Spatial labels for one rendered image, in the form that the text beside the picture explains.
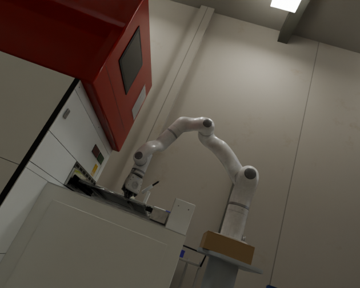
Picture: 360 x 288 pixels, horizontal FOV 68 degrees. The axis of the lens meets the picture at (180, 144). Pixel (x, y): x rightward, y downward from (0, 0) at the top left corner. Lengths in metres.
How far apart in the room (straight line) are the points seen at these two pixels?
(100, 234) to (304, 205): 3.82
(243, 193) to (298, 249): 2.99
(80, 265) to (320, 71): 5.47
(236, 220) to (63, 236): 0.86
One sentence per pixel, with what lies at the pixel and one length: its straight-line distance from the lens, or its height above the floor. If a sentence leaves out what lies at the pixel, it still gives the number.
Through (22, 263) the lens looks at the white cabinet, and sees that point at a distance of 1.24.
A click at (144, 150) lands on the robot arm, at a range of 1.56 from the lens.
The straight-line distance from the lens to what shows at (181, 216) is 1.21.
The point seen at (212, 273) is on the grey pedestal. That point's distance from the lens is 1.49.
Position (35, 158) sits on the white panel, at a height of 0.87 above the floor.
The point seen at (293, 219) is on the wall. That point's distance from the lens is 4.50.
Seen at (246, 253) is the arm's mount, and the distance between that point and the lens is 1.48.
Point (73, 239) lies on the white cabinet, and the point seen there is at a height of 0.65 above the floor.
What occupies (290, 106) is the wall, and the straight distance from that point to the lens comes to 5.24.
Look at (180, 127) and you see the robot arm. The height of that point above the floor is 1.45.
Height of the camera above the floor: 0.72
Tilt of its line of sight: 22 degrees up
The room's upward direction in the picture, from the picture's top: 22 degrees clockwise
